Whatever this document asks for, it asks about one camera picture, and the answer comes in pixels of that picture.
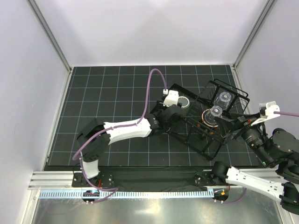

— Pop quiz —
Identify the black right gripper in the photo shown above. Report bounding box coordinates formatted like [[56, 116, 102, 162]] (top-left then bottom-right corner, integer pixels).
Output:
[[213, 111, 271, 165]]

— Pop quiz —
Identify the small clear faceted glass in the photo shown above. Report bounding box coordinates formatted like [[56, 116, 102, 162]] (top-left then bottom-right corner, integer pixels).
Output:
[[214, 91, 231, 110]]

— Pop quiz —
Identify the red skull mug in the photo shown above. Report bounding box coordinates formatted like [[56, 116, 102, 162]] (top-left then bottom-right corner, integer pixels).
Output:
[[197, 109, 218, 134]]

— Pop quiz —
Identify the green grey mug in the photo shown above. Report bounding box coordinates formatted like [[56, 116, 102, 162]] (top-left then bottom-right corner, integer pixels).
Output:
[[178, 96, 190, 109]]

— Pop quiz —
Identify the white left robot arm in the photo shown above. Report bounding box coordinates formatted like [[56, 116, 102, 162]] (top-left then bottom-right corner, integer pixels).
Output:
[[73, 105, 183, 187]]

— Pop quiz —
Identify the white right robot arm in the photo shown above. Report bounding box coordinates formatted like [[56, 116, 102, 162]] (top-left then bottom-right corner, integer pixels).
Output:
[[210, 111, 299, 215]]

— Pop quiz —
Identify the black grid mat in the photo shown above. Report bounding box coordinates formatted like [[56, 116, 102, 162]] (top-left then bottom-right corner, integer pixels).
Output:
[[48, 65, 260, 167]]

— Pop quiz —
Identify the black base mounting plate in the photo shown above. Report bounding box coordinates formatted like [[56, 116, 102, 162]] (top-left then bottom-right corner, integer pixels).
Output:
[[71, 166, 234, 189]]

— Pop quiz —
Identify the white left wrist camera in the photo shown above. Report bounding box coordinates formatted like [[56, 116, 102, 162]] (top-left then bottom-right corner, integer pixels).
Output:
[[163, 89, 179, 107]]

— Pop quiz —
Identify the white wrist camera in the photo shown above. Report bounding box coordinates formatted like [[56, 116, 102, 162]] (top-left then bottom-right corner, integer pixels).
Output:
[[163, 89, 179, 107], [251, 101, 280, 126]]

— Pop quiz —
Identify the black wire dish rack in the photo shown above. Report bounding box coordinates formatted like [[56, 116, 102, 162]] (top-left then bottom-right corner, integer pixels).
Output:
[[155, 79, 249, 161]]

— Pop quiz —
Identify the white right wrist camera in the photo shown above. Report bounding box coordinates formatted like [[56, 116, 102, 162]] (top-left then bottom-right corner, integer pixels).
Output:
[[251, 101, 280, 126]]

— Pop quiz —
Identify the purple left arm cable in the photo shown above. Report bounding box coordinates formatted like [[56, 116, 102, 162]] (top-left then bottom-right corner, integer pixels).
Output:
[[72, 69, 169, 203]]

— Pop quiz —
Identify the aluminium rail with slots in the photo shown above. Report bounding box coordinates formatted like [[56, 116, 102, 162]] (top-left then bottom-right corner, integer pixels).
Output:
[[30, 169, 285, 203]]

